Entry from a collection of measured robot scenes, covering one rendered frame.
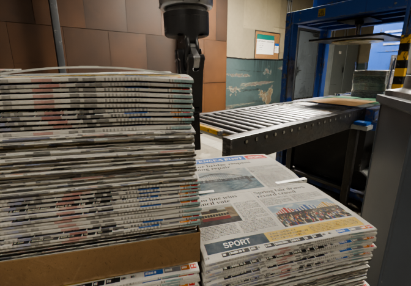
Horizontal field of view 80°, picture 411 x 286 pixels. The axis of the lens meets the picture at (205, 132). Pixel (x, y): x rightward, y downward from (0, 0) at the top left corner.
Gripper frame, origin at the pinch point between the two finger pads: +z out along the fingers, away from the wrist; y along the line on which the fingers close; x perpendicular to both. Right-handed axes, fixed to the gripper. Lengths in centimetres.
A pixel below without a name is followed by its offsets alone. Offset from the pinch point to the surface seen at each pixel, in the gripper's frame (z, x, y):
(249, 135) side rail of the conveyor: 17, 35, -47
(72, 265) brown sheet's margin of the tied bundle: 9.0, -17.6, 17.8
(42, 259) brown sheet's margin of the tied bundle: 7.5, -20.2, 17.8
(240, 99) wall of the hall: 62, 215, -470
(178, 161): -1.8, -5.4, 18.5
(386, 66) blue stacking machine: -6, 342, -239
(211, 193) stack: 12.9, 3.5, 0.9
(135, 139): -4.7, -9.6, 18.2
